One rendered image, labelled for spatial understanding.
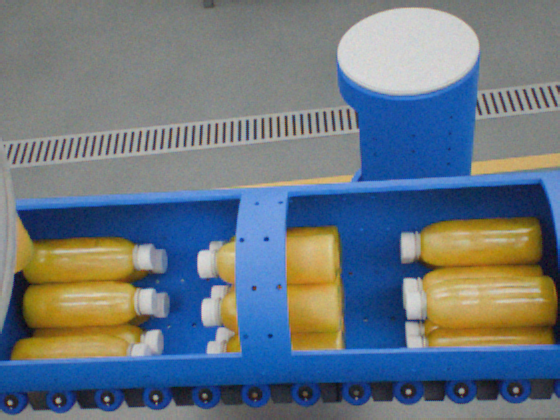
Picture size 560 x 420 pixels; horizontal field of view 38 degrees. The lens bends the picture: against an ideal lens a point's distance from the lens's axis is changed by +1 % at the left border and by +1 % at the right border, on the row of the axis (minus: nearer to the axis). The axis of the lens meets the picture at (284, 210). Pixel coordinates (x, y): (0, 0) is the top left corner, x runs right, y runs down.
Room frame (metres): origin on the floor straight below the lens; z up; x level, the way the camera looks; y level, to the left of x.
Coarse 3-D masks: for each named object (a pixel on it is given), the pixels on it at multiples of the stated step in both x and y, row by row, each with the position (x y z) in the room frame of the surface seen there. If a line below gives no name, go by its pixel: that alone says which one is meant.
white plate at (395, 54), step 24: (360, 24) 1.42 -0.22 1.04; (384, 24) 1.40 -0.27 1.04; (408, 24) 1.39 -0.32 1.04; (432, 24) 1.37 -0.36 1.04; (456, 24) 1.36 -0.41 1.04; (360, 48) 1.34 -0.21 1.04; (384, 48) 1.32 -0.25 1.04; (408, 48) 1.31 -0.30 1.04; (432, 48) 1.29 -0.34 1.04; (456, 48) 1.28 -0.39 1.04; (360, 72) 1.26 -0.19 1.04; (384, 72) 1.25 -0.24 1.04; (408, 72) 1.23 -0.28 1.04; (432, 72) 1.22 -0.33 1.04; (456, 72) 1.21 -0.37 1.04
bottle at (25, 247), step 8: (24, 232) 0.73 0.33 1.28; (24, 240) 0.72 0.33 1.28; (24, 248) 0.72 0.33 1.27; (32, 248) 0.73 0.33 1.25; (16, 256) 0.71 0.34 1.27; (24, 256) 0.71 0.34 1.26; (32, 256) 0.72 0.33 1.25; (16, 264) 0.70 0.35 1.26; (24, 264) 0.71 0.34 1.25; (16, 272) 0.70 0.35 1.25
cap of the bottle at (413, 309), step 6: (408, 294) 0.65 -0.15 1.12; (414, 294) 0.65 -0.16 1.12; (408, 300) 0.64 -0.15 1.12; (414, 300) 0.64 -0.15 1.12; (408, 306) 0.64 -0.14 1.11; (414, 306) 0.64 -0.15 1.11; (420, 306) 0.64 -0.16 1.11; (408, 312) 0.63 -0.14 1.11; (414, 312) 0.63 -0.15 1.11; (420, 312) 0.63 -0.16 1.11; (408, 318) 0.63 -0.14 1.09; (414, 318) 0.63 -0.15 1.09; (420, 318) 0.63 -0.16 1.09
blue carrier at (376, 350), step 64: (192, 192) 0.83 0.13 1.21; (256, 192) 0.80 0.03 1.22; (320, 192) 0.78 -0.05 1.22; (384, 192) 0.83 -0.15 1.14; (448, 192) 0.82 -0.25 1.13; (512, 192) 0.80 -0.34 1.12; (192, 256) 0.87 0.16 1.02; (256, 256) 0.68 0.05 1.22; (384, 256) 0.81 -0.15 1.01; (192, 320) 0.79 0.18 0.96; (256, 320) 0.62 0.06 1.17; (384, 320) 0.73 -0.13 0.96; (0, 384) 0.66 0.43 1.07; (64, 384) 0.64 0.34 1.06; (128, 384) 0.63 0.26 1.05; (192, 384) 0.62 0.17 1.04; (256, 384) 0.61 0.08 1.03
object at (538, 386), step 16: (272, 384) 0.67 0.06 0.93; (288, 384) 0.66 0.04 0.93; (320, 384) 0.66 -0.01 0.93; (336, 384) 0.65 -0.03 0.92; (384, 384) 0.64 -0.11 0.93; (432, 384) 0.62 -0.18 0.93; (480, 384) 0.61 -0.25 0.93; (496, 384) 0.61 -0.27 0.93; (544, 384) 0.59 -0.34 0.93; (32, 400) 0.72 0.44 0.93; (80, 400) 0.70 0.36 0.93; (128, 400) 0.69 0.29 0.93; (176, 400) 0.67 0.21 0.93; (224, 400) 0.66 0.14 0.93; (240, 400) 0.65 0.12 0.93; (288, 400) 0.64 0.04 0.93; (336, 400) 0.63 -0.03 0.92
